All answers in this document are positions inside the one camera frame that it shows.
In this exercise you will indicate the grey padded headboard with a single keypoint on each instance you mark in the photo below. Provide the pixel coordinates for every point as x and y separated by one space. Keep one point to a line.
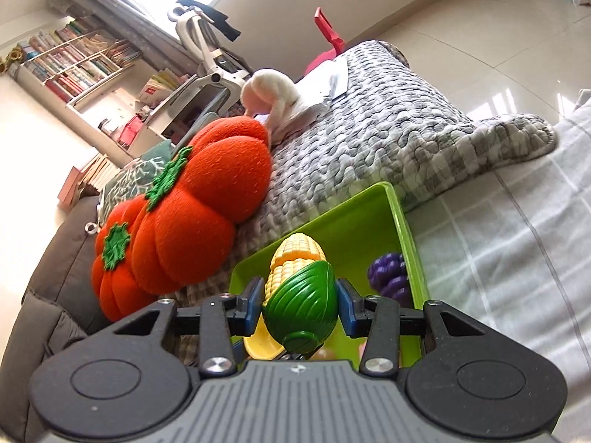
46 295

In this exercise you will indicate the white bookshelf with books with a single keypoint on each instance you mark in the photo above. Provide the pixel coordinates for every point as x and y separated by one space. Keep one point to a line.
69 69

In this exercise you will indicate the grey checked quilt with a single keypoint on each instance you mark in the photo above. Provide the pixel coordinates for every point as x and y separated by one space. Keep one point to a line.
369 147

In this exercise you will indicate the yellow plastic toy bowl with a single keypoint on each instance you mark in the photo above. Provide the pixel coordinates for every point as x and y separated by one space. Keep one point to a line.
261 346

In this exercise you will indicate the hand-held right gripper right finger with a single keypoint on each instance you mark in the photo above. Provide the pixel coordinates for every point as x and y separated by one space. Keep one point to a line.
346 311

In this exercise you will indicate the grey grid bed sheet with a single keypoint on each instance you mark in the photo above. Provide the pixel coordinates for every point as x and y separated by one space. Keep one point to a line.
498 263

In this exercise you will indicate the purple toy grapes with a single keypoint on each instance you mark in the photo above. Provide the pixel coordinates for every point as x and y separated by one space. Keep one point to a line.
390 279

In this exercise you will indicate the white plush toy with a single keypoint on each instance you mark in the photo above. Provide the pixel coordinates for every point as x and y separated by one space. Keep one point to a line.
272 92

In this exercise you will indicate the pile of magazines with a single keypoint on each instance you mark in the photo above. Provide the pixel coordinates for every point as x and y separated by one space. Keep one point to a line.
159 87

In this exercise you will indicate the stack of books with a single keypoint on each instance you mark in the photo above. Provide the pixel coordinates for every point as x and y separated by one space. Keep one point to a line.
87 175

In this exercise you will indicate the white paper sheets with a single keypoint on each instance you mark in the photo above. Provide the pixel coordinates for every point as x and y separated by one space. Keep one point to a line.
328 78

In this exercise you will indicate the white exercise bike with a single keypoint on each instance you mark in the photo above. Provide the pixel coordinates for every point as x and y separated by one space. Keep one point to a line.
207 64

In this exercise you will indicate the grey patterned curtain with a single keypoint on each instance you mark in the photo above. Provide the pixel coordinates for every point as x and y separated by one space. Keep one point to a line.
138 23

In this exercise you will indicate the black cloth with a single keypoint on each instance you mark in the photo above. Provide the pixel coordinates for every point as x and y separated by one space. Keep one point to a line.
221 21

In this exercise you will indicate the green plastic box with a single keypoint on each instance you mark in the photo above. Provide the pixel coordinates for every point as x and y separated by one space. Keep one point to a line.
351 221

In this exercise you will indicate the orange pumpkin cushion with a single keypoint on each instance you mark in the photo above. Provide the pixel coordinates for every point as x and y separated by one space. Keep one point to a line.
207 203
115 277

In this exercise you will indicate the teal leaf-pattern cushion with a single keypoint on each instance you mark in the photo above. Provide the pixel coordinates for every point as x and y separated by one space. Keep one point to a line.
124 180

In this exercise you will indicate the toy corn cob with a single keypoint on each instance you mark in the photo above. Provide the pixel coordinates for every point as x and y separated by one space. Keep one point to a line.
300 304

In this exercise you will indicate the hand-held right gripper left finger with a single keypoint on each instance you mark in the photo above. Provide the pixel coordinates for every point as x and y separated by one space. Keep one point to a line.
254 309

